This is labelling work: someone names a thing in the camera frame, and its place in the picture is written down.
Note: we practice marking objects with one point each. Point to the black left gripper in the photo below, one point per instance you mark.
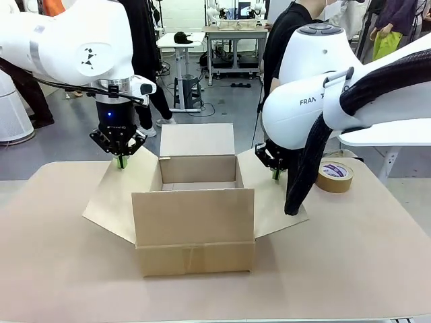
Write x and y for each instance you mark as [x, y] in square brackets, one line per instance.
[116, 117]

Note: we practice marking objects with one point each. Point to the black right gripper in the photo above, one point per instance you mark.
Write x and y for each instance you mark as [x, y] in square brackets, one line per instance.
[277, 153]

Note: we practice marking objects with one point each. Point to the brown cardboard box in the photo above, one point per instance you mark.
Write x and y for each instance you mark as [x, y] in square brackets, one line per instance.
[193, 218]

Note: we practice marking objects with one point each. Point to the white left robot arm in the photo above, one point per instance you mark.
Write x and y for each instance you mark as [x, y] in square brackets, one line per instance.
[67, 33]

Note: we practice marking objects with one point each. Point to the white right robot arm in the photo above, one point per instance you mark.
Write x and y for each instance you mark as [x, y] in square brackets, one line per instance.
[303, 101]

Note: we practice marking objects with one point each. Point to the small white background robot arm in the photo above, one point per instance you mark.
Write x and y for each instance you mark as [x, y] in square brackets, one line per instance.
[258, 10]
[213, 13]

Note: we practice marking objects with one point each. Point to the brown packing tape roll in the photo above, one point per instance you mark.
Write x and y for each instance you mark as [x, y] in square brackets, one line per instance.
[333, 183]

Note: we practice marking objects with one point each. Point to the grey step stool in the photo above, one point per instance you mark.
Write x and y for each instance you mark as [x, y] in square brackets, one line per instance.
[187, 94]

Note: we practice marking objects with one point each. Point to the black power strip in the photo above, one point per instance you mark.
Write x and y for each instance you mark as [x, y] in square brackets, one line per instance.
[240, 85]

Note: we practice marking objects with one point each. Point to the person in dark brown trousers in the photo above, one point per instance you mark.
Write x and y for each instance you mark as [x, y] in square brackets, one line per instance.
[30, 94]

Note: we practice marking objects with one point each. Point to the person black trousers white shoes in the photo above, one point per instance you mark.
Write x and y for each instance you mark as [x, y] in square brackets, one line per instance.
[144, 40]

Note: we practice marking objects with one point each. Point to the white ribbed cylinder appliance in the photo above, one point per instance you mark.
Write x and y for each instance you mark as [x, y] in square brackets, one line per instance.
[13, 117]

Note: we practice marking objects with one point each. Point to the white height-adjustable desk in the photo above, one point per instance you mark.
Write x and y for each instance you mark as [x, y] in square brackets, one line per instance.
[168, 40]

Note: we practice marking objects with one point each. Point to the white side table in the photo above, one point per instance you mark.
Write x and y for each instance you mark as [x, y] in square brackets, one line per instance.
[387, 138]

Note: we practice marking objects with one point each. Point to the black cap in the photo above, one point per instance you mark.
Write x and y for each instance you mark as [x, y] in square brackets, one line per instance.
[182, 37]

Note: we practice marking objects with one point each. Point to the person in black shirt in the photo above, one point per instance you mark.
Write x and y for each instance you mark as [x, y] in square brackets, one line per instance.
[286, 27]

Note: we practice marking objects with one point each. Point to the wooden rack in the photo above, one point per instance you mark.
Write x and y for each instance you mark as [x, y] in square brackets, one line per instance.
[242, 25]

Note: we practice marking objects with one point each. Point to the small computer monitor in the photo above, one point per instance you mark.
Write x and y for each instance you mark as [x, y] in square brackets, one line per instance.
[244, 10]

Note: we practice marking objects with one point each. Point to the yellow-green bag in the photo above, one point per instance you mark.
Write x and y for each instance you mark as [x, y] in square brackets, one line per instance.
[387, 47]

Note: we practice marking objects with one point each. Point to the person in white shirt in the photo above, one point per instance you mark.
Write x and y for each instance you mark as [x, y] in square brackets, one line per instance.
[353, 17]

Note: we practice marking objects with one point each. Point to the person in purple top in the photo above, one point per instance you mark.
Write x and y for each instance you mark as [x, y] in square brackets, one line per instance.
[397, 13]

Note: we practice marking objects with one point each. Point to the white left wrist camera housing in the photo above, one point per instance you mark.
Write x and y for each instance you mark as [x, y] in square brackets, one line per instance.
[143, 87]

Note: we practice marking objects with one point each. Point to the grey metal frame table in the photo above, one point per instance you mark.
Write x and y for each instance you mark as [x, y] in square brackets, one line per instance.
[235, 33]

